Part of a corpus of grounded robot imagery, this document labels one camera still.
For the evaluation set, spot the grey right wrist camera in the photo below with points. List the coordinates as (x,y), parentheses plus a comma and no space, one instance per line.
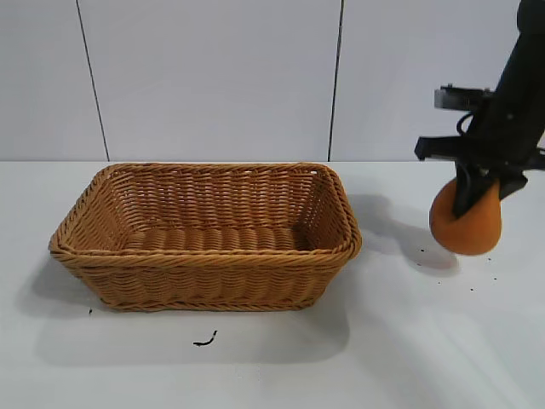
(457,99)

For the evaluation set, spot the woven wicker basket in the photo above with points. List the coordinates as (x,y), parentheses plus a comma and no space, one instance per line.
(204,277)

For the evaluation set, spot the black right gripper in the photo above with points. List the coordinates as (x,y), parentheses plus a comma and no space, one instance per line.
(502,140)

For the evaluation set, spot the orange fruit with knob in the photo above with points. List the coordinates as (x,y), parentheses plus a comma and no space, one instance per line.
(472,234)

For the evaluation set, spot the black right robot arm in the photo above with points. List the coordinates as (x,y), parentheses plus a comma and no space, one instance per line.
(526,59)

